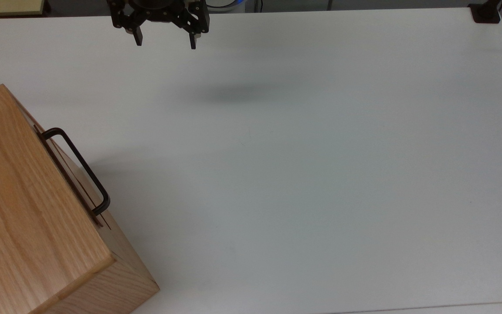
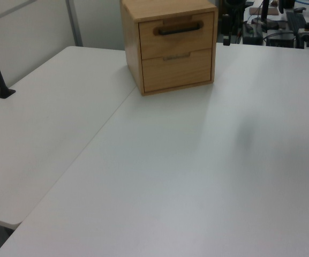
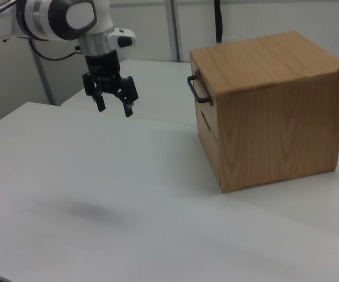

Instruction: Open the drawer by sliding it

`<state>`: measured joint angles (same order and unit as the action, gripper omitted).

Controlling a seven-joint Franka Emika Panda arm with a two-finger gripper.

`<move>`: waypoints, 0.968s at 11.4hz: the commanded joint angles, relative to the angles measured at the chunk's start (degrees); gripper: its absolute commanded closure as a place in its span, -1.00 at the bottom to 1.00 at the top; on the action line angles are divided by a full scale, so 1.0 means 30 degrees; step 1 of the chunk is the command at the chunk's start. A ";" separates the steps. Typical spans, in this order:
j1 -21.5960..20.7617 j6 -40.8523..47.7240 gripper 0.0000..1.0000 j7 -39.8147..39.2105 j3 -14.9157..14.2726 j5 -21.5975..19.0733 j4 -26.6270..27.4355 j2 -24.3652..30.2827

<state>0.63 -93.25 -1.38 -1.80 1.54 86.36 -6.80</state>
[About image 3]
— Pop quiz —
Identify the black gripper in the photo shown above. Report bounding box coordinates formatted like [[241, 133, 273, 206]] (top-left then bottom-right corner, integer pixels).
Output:
[[82, 49, 139, 119]]

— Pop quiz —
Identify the wooden drawer with black handle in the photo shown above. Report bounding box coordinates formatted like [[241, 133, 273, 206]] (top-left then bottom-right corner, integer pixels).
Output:
[[186, 54, 220, 143]]

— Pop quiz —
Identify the wooden drawer with cutout slot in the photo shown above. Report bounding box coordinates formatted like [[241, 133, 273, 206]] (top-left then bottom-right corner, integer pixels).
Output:
[[196, 101, 224, 189]]

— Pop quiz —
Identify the wooden drawer cabinet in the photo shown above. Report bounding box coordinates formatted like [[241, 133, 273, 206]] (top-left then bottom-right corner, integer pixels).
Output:
[[189, 30, 339, 194]]

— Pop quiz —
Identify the grey metal wall post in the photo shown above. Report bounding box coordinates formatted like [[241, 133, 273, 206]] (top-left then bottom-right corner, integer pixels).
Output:
[[35, 51, 56, 106], [165, 0, 184, 63]]

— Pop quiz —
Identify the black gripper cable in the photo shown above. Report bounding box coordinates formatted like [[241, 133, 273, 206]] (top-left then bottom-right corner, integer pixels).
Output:
[[28, 38, 85, 62]]

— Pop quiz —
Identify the black camera stand pole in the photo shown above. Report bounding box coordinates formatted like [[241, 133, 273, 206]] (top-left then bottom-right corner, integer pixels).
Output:
[[213, 0, 224, 44]]

